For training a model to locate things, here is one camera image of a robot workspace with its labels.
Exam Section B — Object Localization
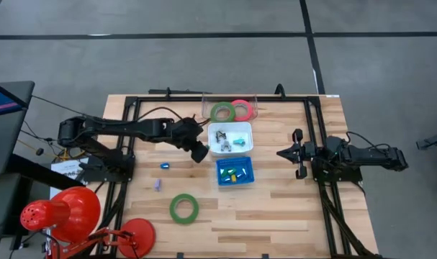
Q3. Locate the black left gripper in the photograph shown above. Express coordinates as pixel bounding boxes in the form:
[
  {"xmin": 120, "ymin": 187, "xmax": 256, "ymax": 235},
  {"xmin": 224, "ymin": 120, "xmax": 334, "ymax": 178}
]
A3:
[{"xmin": 171, "ymin": 117, "xmax": 210, "ymax": 163}]

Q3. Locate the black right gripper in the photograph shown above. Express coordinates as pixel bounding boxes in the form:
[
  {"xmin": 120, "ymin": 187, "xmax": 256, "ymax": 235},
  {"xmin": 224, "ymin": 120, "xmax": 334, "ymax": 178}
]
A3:
[{"xmin": 276, "ymin": 128, "xmax": 317, "ymax": 180}]

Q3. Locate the green tape roll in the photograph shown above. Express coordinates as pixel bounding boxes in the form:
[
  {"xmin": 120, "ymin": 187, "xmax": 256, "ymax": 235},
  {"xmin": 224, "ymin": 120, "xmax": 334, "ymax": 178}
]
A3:
[
  {"xmin": 168, "ymin": 193, "xmax": 200, "ymax": 225},
  {"xmin": 210, "ymin": 101, "xmax": 237, "ymax": 123}
]

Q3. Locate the pink tape roll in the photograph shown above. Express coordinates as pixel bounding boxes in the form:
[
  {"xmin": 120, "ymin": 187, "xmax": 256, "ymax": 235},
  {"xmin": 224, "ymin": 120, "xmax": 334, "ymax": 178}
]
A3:
[{"xmin": 231, "ymin": 99, "xmax": 255, "ymax": 122}]

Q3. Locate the white plastic bin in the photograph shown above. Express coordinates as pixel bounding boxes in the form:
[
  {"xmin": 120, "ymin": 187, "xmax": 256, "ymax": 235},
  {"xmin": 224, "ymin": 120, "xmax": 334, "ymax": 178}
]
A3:
[{"xmin": 207, "ymin": 122, "xmax": 255, "ymax": 157}]

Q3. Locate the blue plastic basket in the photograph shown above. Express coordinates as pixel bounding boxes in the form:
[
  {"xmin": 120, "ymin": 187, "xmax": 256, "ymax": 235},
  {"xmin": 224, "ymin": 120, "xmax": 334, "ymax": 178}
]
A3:
[{"xmin": 215, "ymin": 155, "xmax": 256, "ymax": 187}]

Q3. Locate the clear plastic bin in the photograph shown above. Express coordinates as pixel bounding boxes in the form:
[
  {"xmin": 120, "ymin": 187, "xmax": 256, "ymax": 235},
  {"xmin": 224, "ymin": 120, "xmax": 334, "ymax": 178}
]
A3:
[{"xmin": 201, "ymin": 88, "xmax": 258, "ymax": 122}]

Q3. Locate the white printed paper sheet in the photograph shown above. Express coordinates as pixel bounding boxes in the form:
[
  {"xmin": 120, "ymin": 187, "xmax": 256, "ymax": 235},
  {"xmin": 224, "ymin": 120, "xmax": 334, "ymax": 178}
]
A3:
[{"xmin": 50, "ymin": 158, "xmax": 91, "ymax": 199}]

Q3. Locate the red desk lamp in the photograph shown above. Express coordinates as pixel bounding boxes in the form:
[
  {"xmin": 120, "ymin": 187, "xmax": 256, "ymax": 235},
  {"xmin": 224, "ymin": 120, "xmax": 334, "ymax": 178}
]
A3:
[{"xmin": 19, "ymin": 186, "xmax": 157, "ymax": 259}]

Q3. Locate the grey stand foot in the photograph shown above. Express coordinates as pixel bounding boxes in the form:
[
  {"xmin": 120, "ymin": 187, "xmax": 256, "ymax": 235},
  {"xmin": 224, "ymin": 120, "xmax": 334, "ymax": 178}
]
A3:
[{"xmin": 415, "ymin": 129, "xmax": 437, "ymax": 151}]

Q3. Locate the dark grey desk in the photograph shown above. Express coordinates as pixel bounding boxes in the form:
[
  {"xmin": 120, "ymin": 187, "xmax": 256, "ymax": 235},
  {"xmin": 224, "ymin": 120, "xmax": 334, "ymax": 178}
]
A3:
[{"xmin": 0, "ymin": 81, "xmax": 36, "ymax": 177}]

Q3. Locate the monitor with blue screen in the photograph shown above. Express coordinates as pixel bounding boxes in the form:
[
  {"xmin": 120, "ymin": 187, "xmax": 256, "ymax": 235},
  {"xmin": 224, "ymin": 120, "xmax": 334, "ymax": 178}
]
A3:
[{"xmin": 0, "ymin": 78, "xmax": 29, "ymax": 119}]

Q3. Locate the black aluminium table frame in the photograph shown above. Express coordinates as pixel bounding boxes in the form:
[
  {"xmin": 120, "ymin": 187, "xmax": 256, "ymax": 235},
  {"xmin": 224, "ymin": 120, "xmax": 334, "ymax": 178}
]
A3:
[{"xmin": 95, "ymin": 83, "xmax": 384, "ymax": 259}]

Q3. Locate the black floor cable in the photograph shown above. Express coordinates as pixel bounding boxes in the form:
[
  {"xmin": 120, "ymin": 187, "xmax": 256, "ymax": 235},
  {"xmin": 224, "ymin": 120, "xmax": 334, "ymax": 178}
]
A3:
[{"xmin": 30, "ymin": 94, "xmax": 78, "ymax": 116}]

